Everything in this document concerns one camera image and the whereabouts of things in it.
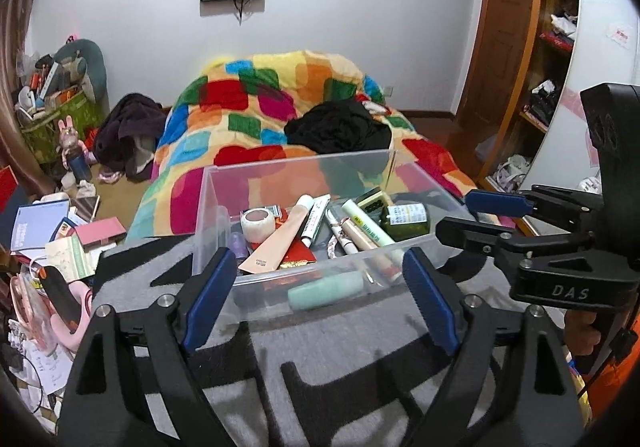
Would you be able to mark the beige cosmetic tube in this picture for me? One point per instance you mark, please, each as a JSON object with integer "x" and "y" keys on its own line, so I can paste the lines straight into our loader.
{"x": 280, "y": 242}

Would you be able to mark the pink rabbit toy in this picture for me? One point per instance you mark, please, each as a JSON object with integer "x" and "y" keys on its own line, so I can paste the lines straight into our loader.
{"x": 67, "y": 137}

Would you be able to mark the person's right hand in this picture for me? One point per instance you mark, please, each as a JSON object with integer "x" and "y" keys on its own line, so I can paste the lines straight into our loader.
{"x": 582, "y": 334}

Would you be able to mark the colourful patchwork blanket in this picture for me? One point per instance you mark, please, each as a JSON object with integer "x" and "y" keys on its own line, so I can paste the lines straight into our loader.
{"x": 240, "y": 102}

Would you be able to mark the blue bottle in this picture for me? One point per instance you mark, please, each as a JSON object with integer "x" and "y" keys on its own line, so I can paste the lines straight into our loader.
{"x": 79, "y": 166}

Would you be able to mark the light green card box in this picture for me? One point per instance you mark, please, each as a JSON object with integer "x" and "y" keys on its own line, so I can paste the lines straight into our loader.
{"x": 70, "y": 257}

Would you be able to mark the white shoes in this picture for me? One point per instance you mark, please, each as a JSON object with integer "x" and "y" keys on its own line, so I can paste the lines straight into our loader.
{"x": 510, "y": 172}

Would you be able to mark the pink box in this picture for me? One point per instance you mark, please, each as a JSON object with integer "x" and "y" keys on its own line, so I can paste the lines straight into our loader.
{"x": 100, "y": 231}

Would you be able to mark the purple spray bottle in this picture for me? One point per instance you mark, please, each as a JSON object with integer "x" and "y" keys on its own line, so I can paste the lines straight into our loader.
{"x": 240, "y": 247}

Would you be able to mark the red paper packet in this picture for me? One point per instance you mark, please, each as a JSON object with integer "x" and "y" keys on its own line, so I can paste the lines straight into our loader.
{"x": 302, "y": 254}

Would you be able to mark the green storage bin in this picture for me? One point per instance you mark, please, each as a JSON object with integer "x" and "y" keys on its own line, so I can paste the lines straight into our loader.
{"x": 45, "y": 142}

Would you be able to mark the white cosmetic pen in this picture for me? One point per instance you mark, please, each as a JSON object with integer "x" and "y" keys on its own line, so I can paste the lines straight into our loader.
{"x": 334, "y": 227}

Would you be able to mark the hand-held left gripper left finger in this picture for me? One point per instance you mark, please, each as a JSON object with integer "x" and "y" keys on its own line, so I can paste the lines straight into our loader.
{"x": 207, "y": 302}

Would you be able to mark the person's orange yellow clothing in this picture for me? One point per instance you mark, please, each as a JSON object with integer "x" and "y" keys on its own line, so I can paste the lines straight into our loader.
{"x": 610, "y": 377}

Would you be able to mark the brown curtain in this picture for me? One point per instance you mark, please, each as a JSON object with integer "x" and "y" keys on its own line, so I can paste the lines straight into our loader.
{"x": 12, "y": 77}

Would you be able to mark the mint green tube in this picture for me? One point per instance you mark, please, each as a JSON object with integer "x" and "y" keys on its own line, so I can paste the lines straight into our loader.
{"x": 325, "y": 289}

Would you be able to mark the white tube with red print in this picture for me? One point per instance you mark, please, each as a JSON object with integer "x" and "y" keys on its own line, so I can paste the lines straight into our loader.
{"x": 315, "y": 222}

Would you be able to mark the pink curved plastic item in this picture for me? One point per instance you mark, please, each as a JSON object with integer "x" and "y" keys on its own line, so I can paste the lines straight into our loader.
{"x": 82, "y": 292}

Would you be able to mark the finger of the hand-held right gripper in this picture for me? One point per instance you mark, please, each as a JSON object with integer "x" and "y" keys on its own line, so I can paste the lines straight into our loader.
{"x": 475, "y": 234}
{"x": 495, "y": 203}

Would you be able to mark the scattered white papers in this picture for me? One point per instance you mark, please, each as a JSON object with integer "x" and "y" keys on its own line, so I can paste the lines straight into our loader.
{"x": 47, "y": 367}

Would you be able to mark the dark green bottle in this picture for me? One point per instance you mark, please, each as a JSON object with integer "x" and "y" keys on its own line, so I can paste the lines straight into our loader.
{"x": 400, "y": 227}

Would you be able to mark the dark purple clothes pile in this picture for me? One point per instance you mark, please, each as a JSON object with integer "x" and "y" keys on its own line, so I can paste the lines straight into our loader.
{"x": 127, "y": 127}

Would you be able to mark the pink beige cosmetic stick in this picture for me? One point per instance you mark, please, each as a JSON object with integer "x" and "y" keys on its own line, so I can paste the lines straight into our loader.
{"x": 357, "y": 233}

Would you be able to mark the pink transparent pouch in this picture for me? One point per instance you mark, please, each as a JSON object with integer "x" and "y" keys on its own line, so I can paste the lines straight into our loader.
{"x": 30, "y": 307}

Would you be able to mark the light green slim tube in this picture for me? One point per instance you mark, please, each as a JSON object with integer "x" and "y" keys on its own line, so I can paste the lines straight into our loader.
{"x": 370, "y": 227}

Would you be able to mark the black garment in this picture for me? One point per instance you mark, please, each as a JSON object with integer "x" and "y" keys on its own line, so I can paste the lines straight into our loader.
{"x": 340, "y": 127}

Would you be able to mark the blue notebook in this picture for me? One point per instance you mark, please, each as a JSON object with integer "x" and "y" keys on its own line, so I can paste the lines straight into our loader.
{"x": 37, "y": 227}

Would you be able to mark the white tape roll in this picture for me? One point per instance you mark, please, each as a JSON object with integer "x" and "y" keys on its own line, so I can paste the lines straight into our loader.
{"x": 250, "y": 232}

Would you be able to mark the black orange tool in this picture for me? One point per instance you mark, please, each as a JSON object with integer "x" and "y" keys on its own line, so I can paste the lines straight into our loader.
{"x": 57, "y": 294}

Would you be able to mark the pink sticker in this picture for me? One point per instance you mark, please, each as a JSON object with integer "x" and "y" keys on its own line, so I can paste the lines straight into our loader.
{"x": 621, "y": 35}

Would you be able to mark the wooden shelf unit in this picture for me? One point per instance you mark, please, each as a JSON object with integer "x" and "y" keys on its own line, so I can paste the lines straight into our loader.
{"x": 535, "y": 2}

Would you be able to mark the red box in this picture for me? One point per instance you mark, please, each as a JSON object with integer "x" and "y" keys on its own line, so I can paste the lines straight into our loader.
{"x": 6, "y": 192}

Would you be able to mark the clear plastic box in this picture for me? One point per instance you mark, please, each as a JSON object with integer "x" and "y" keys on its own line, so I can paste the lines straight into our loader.
{"x": 300, "y": 172}

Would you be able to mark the grey black patterned mat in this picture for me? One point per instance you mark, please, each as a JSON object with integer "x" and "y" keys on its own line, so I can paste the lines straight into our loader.
{"x": 325, "y": 342}

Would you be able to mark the pink slipper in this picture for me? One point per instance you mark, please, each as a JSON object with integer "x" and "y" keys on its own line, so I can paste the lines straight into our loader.
{"x": 110, "y": 176}

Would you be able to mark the wooden door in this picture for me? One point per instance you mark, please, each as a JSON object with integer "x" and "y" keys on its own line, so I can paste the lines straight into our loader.
{"x": 500, "y": 27}

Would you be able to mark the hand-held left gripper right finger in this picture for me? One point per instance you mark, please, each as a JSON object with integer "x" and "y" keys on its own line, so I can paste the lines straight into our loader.
{"x": 432, "y": 302}

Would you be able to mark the white wardrobe panel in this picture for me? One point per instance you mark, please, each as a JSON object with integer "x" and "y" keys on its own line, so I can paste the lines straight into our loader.
{"x": 600, "y": 2}

